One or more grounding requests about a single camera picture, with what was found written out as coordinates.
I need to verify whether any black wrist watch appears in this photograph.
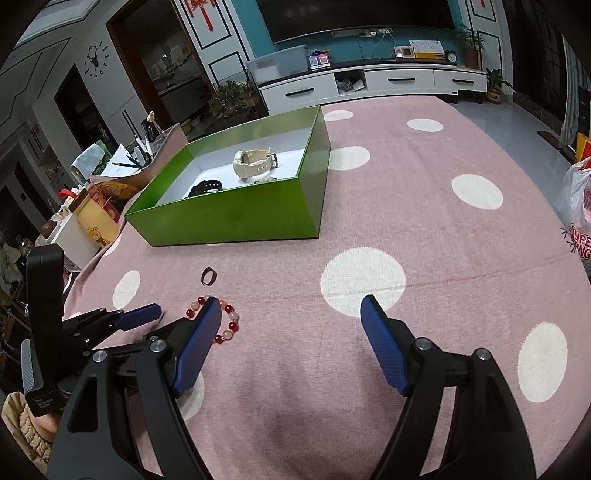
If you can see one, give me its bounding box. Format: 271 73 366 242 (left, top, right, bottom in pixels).
186 179 223 198

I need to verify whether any cream wrist watch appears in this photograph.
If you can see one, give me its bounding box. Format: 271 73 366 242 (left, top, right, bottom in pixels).
232 148 277 181

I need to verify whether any left hand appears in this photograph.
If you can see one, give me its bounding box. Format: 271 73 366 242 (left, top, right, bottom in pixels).
2 392 61 476

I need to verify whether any white box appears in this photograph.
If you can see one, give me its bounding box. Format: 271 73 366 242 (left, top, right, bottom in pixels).
48 216 99 272

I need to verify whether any yellow bear paper bag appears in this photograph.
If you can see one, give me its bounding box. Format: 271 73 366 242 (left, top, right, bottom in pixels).
71 189 119 248

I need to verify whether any white paper sheet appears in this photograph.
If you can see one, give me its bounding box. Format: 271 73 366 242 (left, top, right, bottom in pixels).
100 144 145 178

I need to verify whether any green cardboard box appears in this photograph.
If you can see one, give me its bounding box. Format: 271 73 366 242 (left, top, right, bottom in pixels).
125 107 331 247

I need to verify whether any pink desk organizer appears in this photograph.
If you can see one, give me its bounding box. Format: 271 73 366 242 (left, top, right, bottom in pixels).
90 124 188 189

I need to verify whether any pink polka dot blanket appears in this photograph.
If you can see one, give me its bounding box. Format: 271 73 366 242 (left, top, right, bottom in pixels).
65 97 590 479

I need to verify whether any white plastic shopping bag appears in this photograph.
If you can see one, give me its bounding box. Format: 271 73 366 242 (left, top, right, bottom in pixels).
555 157 591 276

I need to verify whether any potted plant in black pot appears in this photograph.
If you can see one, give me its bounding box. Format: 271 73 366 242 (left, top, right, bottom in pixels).
208 81 269 123

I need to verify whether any clear storage bin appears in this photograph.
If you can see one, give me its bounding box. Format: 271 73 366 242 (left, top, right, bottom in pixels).
246 45 310 85

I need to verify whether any black television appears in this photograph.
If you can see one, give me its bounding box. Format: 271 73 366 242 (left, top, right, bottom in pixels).
257 0 455 43

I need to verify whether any white TV cabinet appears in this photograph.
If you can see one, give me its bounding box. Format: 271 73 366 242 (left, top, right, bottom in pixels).
259 62 488 115

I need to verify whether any small potted plant right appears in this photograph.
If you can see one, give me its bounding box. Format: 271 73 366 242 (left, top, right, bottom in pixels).
455 24 485 70

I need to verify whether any red orange bead bracelet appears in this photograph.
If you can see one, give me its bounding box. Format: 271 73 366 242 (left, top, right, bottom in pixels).
185 295 242 346

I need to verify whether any wall clock with deer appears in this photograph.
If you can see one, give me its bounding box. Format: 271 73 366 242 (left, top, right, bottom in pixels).
83 41 110 78

